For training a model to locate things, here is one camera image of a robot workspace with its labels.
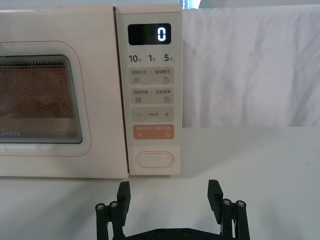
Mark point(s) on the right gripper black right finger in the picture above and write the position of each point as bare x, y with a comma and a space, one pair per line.
215, 197

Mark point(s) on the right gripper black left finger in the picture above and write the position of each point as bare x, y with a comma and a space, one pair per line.
123, 197

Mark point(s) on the white table cloth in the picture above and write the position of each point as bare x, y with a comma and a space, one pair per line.
250, 162

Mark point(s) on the oven control panel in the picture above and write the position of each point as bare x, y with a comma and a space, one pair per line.
151, 82

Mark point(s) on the cream microwave oven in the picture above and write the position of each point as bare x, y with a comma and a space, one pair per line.
95, 75

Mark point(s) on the white draped backdrop cloth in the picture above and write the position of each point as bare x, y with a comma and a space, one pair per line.
250, 62

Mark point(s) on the white curtain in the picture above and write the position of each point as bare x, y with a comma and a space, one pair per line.
250, 3

